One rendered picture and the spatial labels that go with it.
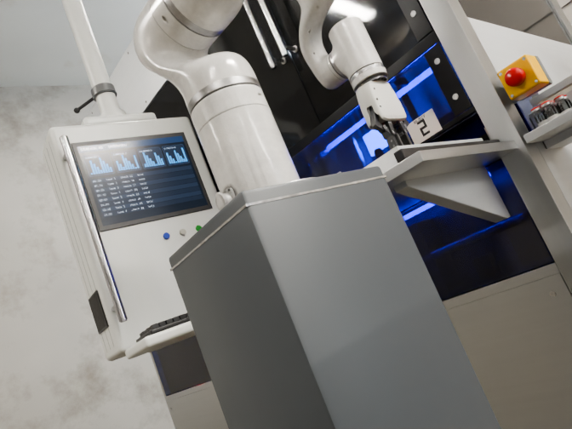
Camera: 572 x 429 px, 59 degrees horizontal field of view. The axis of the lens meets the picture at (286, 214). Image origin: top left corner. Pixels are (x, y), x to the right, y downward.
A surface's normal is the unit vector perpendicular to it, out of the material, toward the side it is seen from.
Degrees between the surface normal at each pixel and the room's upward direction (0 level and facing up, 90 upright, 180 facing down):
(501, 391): 90
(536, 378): 90
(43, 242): 90
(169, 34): 133
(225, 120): 90
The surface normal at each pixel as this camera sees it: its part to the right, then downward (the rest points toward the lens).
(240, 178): -0.36, -0.06
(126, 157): 0.51, -0.38
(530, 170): -0.71, 0.15
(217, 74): -0.03, -0.22
